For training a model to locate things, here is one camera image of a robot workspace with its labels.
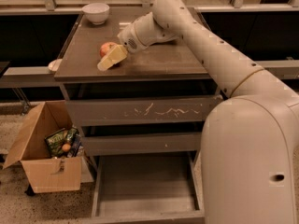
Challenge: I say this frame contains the red apple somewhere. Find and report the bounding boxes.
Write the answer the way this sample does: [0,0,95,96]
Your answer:
[100,42,116,57]

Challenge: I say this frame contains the grey drawer cabinet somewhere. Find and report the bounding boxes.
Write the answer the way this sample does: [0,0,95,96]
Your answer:
[53,7,225,173]

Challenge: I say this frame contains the grey top drawer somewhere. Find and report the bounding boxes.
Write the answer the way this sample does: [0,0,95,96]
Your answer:
[66,95,223,126]

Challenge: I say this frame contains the cardboard box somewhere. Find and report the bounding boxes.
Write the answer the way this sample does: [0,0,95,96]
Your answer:
[3,101,81,193]

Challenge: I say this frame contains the grey open bottom drawer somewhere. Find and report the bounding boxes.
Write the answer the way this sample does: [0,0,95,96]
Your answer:
[89,152,205,224]

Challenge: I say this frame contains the green snack bag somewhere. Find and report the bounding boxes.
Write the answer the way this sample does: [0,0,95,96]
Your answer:
[45,128,67,157]

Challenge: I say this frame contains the small orange fruit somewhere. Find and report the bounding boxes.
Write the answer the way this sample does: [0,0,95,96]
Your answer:
[62,143,71,152]

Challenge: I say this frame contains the grey middle drawer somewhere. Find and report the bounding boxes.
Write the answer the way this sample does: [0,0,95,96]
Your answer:
[82,132,201,156]

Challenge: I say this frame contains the white bowl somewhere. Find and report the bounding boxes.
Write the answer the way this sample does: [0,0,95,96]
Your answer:
[82,3,110,25]

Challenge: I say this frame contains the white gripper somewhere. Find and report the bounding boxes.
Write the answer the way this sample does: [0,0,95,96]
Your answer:
[97,12,178,71]

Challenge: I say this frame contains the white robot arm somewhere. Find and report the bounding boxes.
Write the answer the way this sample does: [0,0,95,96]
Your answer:
[97,0,299,224]

